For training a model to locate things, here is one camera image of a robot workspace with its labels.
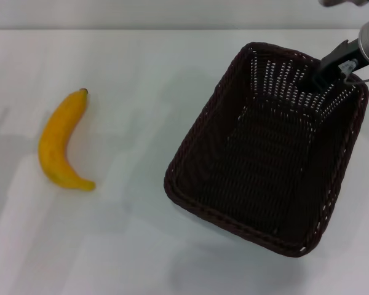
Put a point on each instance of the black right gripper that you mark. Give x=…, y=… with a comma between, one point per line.
x=338, y=63

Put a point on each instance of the dark brown woven basket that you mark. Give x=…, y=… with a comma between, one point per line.
x=258, y=159

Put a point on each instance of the yellow banana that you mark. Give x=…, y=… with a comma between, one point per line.
x=53, y=144

